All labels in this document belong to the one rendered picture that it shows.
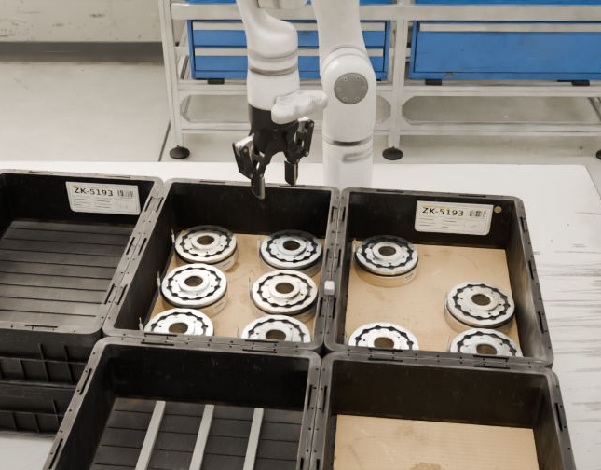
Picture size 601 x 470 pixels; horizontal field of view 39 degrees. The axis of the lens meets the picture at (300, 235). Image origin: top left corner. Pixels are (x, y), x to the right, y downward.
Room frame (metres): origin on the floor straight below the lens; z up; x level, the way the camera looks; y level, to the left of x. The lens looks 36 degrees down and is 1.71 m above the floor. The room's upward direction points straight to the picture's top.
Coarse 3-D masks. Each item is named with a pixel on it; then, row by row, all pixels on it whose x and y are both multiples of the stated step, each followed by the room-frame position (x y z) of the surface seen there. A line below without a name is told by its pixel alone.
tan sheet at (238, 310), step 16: (240, 240) 1.20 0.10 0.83; (256, 240) 1.20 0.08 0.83; (320, 240) 1.20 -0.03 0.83; (240, 256) 1.15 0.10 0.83; (256, 256) 1.15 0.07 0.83; (224, 272) 1.11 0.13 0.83; (240, 272) 1.11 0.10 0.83; (256, 272) 1.11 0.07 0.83; (320, 272) 1.11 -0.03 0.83; (240, 288) 1.07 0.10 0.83; (160, 304) 1.03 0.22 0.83; (240, 304) 1.03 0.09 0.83; (224, 320) 0.99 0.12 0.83; (240, 320) 0.99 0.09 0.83; (224, 336) 0.96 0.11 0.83; (240, 336) 0.96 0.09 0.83
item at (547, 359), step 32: (352, 192) 1.20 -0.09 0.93; (384, 192) 1.20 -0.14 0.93; (416, 192) 1.20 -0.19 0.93; (448, 192) 1.20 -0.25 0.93; (544, 320) 0.88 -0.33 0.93; (352, 352) 0.82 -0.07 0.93; (384, 352) 0.82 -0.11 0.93; (416, 352) 0.82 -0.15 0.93; (448, 352) 0.82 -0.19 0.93; (544, 352) 0.82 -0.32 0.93
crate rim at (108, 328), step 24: (168, 192) 1.20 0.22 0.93; (336, 192) 1.20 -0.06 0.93; (336, 216) 1.13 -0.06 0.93; (144, 240) 1.08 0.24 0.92; (120, 288) 0.95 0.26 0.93; (120, 312) 0.90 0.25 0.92; (120, 336) 0.85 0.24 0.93; (144, 336) 0.85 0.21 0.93; (168, 336) 0.85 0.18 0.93; (192, 336) 0.85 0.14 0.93; (216, 336) 0.85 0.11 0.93
